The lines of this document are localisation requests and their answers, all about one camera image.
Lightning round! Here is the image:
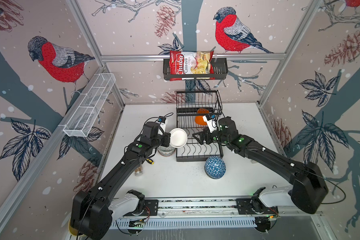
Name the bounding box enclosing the black wire dish rack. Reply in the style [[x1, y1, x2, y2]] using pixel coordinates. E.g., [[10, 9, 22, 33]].
[[176, 91, 224, 162]]

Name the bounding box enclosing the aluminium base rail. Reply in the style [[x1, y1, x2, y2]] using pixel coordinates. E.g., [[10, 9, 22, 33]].
[[107, 196, 298, 230]]

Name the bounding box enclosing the black wall shelf basket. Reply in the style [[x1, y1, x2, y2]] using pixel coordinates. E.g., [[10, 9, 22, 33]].
[[162, 57, 229, 81]]

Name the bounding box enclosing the grey green patterned bowl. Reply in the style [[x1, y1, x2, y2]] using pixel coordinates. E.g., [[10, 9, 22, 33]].
[[158, 146, 176, 157]]

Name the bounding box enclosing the blue patterned bowl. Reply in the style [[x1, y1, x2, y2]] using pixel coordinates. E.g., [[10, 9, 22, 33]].
[[205, 156, 226, 179]]

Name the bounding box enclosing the orange plastic bowl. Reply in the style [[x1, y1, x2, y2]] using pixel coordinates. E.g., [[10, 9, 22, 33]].
[[195, 108, 210, 126]]

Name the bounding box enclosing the small glass jar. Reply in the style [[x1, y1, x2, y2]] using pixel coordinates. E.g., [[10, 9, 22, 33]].
[[134, 166, 144, 177]]

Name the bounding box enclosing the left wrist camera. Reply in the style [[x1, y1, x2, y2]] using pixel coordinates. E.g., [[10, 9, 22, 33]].
[[157, 116, 167, 135]]

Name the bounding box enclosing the white ceramic bowl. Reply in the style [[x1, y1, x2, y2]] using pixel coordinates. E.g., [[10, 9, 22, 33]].
[[170, 128, 188, 149]]

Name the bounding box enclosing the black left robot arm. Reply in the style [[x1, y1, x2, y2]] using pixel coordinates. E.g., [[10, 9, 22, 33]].
[[70, 117, 171, 240]]

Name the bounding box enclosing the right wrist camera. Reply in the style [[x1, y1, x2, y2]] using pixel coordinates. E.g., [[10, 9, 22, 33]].
[[203, 113, 218, 133]]

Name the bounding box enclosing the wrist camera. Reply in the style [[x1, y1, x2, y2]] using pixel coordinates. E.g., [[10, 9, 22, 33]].
[[157, 116, 167, 135], [203, 113, 218, 133]]

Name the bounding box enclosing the white wire mesh basket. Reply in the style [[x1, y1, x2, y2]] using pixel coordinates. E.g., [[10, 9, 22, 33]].
[[63, 73, 116, 138]]

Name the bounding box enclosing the red cassava chips bag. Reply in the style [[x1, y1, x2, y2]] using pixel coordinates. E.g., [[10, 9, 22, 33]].
[[170, 51, 214, 75]]

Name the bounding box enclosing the yellow black screwdriver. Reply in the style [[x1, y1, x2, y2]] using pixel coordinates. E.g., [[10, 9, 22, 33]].
[[146, 159, 154, 165]]

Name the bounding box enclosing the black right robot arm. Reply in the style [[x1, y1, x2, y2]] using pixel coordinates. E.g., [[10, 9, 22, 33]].
[[192, 117, 329, 214]]

